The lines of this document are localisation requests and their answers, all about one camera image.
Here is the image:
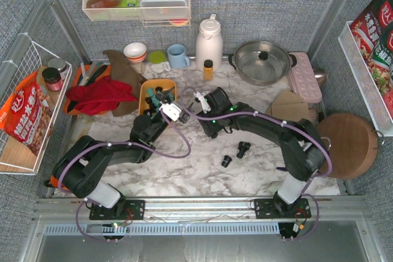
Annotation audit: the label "white thermos jug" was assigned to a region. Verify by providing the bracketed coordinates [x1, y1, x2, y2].
[195, 14, 224, 71]

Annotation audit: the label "orange plastic storage basket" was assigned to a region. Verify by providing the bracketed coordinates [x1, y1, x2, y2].
[138, 79, 177, 115]

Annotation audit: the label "orange snack bag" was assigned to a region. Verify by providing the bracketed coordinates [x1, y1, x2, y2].
[1, 71, 52, 156]

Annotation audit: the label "red cloth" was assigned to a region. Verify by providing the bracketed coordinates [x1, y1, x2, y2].
[66, 75, 137, 115]

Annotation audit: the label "orange spice bottle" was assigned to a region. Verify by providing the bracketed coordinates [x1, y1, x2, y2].
[203, 60, 213, 80]

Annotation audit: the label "white wire side basket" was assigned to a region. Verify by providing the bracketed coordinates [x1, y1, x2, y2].
[1, 33, 72, 175]

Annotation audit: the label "clear plastic containers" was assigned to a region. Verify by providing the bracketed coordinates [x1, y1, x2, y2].
[139, 0, 189, 20]

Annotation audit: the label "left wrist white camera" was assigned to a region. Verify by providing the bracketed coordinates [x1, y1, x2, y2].
[160, 101, 182, 121]

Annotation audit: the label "light blue mug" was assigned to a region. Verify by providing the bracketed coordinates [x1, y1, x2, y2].
[167, 44, 191, 69]

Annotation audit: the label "black capsule lowest right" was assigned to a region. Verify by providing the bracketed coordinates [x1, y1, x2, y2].
[221, 155, 232, 168]

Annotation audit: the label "round wooden board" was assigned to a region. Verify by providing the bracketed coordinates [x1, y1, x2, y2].
[316, 113, 378, 179]

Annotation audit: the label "orange cutting board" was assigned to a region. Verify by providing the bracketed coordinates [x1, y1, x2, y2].
[63, 64, 114, 115]

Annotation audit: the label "glass jar silver lid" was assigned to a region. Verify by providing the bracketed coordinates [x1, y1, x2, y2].
[48, 58, 68, 75]

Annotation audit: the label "steel pot with lid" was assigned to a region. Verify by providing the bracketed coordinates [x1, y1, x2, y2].
[228, 40, 297, 87]

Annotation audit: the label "brown cloth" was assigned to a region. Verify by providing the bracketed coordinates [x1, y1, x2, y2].
[103, 50, 147, 117]

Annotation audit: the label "white orange striped bowl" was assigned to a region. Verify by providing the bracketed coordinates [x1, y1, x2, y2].
[123, 42, 147, 63]

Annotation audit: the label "black capsule right pair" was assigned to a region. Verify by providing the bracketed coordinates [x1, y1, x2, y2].
[236, 141, 251, 159]

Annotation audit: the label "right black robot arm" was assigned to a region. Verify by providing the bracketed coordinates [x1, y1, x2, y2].
[194, 87, 330, 216]

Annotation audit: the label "red jar black lid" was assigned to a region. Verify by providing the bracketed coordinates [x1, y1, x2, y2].
[42, 67, 63, 91]

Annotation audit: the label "cardboard pieces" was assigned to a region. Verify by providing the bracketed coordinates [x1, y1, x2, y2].
[266, 90, 311, 121]

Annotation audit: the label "black kitchen knife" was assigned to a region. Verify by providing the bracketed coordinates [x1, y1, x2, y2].
[77, 64, 108, 86]

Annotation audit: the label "pink egg tray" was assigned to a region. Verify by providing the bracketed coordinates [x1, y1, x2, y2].
[288, 52, 322, 104]

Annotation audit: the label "red seasoning packets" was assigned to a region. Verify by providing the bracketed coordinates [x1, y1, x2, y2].
[349, 0, 393, 103]

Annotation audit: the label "orange cup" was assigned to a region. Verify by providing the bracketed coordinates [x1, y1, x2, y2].
[49, 175, 69, 191]

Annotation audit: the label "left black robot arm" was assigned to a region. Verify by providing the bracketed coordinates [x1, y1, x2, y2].
[47, 114, 168, 218]

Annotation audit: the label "white mesh right basket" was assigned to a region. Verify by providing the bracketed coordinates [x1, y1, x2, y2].
[338, 21, 392, 137]

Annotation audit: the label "green lid white cup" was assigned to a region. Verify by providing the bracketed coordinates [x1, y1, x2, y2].
[148, 51, 171, 74]

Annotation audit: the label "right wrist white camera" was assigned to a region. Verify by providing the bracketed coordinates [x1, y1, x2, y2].
[193, 91, 211, 114]

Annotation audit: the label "wrist white camera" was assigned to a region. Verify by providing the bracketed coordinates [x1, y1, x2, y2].
[160, 101, 182, 121]
[193, 91, 211, 114]

